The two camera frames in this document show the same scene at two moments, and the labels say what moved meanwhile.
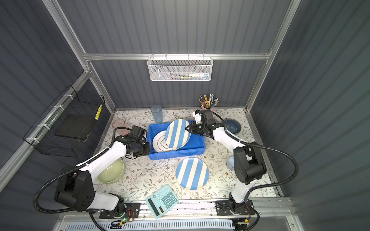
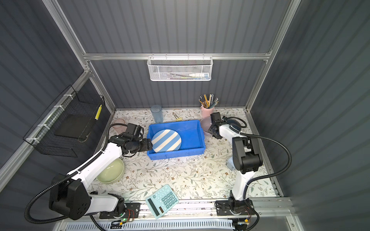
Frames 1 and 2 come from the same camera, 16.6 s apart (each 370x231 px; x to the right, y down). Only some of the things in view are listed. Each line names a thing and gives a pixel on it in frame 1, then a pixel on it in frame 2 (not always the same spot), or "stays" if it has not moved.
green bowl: [112, 173] stays
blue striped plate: [192, 173] to [166, 140]
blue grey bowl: [232, 126] stays
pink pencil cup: [212, 108] stays
